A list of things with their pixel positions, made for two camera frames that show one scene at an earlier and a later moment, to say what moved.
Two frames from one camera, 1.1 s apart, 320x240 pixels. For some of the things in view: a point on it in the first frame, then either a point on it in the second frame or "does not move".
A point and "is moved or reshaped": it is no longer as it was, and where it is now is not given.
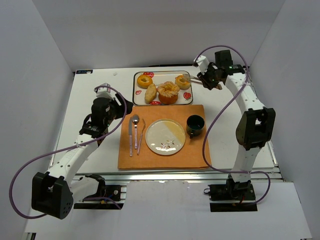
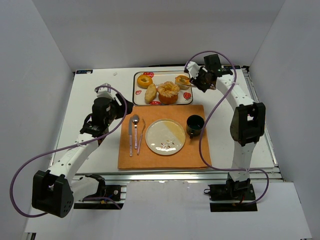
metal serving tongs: [217, 86] is moved or reshaped
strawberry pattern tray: [185, 96] does not move
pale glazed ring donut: [183, 82] does not move
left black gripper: [121, 105] does not move
